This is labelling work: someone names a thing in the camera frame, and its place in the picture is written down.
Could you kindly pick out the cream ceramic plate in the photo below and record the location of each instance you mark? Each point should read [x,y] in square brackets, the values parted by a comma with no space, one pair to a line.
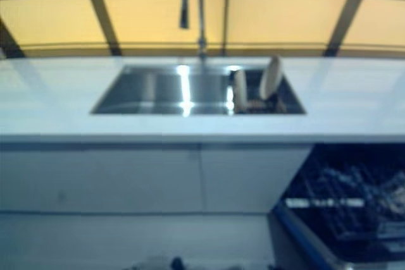
[239,89]
[270,77]

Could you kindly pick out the dishwasher door with blue edge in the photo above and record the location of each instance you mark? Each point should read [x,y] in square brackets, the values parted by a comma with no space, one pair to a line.
[303,244]

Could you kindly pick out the stainless steel sink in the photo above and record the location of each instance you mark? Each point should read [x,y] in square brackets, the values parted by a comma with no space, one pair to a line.
[152,89]

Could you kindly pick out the white cabinet door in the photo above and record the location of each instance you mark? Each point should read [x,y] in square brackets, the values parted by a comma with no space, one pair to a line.
[253,178]
[95,178]

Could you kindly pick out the black sink dish rack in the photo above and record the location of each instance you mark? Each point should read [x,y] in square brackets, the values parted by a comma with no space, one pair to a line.
[291,102]

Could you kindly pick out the chrome kitchen faucet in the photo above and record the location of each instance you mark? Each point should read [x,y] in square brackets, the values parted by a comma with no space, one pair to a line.
[201,14]

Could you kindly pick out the dark robot left foot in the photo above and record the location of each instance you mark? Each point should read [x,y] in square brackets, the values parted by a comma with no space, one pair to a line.
[177,263]

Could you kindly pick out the dark brown window frame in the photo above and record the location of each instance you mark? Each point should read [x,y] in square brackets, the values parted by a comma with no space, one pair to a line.
[99,7]

